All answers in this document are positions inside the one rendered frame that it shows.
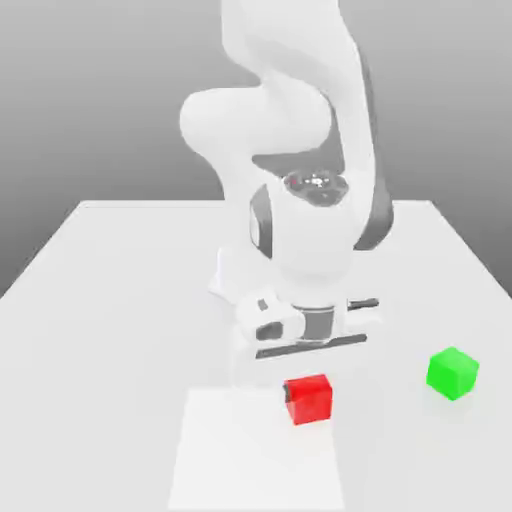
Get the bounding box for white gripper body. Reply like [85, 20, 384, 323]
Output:
[230, 330, 386, 390]

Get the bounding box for small red cube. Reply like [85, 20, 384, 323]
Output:
[282, 373, 334, 427]

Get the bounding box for small green cube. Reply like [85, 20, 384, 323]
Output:
[425, 346, 480, 402]

